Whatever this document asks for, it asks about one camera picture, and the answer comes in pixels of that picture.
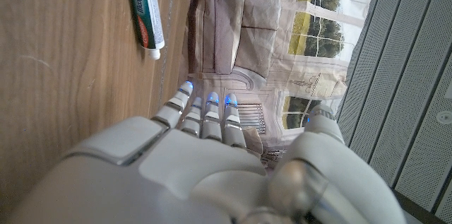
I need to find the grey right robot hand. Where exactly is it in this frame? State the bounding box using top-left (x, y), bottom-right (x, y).
top-left (5, 81), bottom-right (409, 224)

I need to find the white green toothpaste tube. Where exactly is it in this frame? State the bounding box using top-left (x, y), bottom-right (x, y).
top-left (125, 0), bottom-right (166, 61)

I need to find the printed sofa room backdrop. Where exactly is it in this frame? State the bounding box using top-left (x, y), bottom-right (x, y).
top-left (185, 0), bottom-right (384, 168)

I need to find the round white ceiling fixture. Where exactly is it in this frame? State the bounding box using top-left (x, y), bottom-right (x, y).
top-left (436, 110), bottom-right (452, 125)

